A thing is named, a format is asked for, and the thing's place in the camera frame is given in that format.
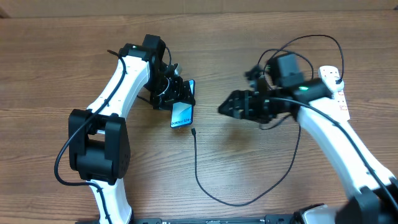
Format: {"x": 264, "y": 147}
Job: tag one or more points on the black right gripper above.
{"x": 246, "y": 112}

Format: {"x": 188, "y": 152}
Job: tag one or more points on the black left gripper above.
{"x": 180, "y": 92}

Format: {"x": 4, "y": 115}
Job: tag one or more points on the blue-screen Samsung smartphone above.
{"x": 182, "y": 113}

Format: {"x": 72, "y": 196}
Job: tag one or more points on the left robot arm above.
{"x": 98, "y": 142}

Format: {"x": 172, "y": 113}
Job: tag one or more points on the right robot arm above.
{"x": 371, "y": 188}

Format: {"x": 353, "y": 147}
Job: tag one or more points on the white charger plug adapter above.
{"x": 334, "y": 83}

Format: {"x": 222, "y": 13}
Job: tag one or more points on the white power strip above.
{"x": 342, "y": 112}

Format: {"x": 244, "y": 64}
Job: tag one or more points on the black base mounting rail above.
{"x": 268, "y": 219}

